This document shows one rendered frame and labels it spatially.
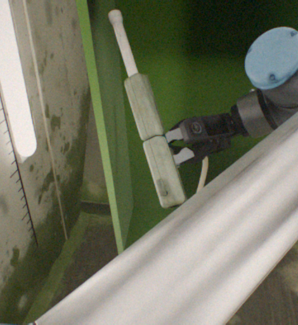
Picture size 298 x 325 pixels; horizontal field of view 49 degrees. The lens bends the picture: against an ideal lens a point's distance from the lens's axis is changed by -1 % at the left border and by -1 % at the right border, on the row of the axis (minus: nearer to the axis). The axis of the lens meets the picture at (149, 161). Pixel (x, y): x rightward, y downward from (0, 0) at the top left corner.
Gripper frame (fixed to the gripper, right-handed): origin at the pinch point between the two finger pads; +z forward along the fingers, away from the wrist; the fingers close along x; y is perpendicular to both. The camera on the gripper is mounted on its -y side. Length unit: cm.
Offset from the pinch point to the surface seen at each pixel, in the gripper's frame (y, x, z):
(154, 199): 77, -3, 58
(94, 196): 108, 17, 129
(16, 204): 26, 12, 98
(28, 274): 39, -21, 121
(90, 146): 108, 51, 119
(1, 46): 4, 63, 54
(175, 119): 52, 23, 19
